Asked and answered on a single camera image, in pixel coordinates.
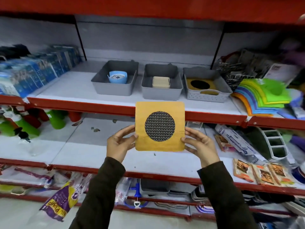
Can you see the person's left hand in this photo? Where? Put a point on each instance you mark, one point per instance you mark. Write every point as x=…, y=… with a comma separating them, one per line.
x=118, y=146

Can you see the person's right hand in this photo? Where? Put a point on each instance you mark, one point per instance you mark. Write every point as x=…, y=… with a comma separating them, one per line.
x=205, y=150

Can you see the person's right thumb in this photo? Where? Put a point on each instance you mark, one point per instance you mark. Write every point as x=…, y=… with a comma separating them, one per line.
x=187, y=140

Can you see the person's left thumb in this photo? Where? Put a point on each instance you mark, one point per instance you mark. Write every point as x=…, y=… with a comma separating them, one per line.
x=133, y=139

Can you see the square wooden trivet mesh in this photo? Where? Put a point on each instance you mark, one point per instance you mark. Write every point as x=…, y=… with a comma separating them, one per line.
x=213, y=87
x=159, y=109

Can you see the person's right forearm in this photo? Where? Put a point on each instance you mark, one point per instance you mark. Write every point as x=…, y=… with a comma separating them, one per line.
x=221, y=197

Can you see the person's left forearm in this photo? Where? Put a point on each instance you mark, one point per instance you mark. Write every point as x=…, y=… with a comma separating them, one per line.
x=100, y=195

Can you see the brown packaged item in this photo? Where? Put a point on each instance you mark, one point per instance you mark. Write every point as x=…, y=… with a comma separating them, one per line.
x=263, y=175
x=281, y=172
x=243, y=169
x=223, y=141

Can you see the grey perforated storage bin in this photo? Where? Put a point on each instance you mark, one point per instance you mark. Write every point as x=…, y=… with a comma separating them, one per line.
x=205, y=97

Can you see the red metal shelf unit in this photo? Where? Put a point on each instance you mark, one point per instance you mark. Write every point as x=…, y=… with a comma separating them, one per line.
x=95, y=107

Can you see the long white blue packet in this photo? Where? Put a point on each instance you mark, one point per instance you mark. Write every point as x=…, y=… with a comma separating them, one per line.
x=238, y=143

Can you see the stack of grey bins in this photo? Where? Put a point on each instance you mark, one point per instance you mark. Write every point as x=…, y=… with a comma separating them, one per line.
x=154, y=187

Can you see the blue plastic tool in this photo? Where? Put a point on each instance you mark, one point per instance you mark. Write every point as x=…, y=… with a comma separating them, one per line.
x=137, y=191

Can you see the grey plastic storage bin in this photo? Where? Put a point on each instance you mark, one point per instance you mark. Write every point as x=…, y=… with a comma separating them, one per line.
x=104, y=87
x=162, y=92

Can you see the red plastic container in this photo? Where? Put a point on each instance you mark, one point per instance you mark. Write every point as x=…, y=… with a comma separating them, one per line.
x=75, y=116

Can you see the beige plastic soap box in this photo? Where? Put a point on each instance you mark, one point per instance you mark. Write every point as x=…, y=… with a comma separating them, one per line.
x=161, y=82

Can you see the blue plastic bowl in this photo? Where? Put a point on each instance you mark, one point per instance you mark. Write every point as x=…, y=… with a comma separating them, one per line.
x=117, y=78

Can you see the green plastic container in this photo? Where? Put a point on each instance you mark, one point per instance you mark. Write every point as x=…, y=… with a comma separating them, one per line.
x=57, y=119

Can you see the white plastic divider rack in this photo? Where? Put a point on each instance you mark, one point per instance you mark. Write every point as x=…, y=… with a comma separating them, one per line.
x=274, y=145

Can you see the purple yellow plastic bag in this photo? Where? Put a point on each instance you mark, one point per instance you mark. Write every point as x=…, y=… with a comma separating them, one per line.
x=60, y=200

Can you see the clear plastic bottle black nozzle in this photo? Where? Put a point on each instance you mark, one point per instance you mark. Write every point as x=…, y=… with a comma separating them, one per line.
x=33, y=145

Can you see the white card packet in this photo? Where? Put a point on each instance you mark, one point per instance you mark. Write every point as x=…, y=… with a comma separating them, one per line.
x=281, y=72

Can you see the green plastic spray bottle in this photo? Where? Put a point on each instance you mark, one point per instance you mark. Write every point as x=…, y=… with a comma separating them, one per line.
x=14, y=127

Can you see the row of blue packets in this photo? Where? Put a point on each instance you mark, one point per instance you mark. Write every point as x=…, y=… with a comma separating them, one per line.
x=31, y=73

